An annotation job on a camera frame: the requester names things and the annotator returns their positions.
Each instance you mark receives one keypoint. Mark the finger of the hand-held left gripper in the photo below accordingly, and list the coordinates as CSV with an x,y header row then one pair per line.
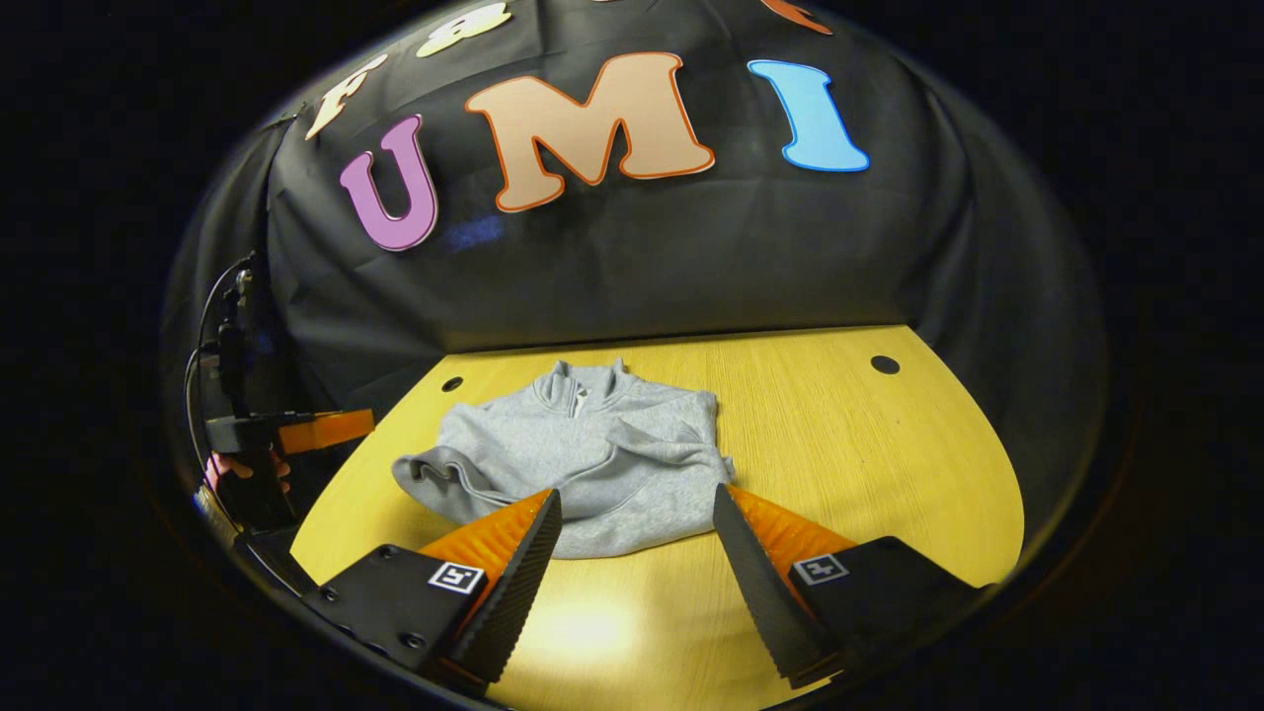
x,y
331,432

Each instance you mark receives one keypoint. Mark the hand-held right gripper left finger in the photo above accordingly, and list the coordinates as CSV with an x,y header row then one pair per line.
x,y
513,592

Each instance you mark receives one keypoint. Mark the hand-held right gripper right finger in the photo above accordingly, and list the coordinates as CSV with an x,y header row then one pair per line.
x,y
765,592

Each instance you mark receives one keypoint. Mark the grey zip-collar sweatshirt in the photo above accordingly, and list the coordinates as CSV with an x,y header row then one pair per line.
x,y
602,454

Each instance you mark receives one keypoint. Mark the black backdrop cloth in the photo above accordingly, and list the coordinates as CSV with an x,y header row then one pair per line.
x,y
691,257

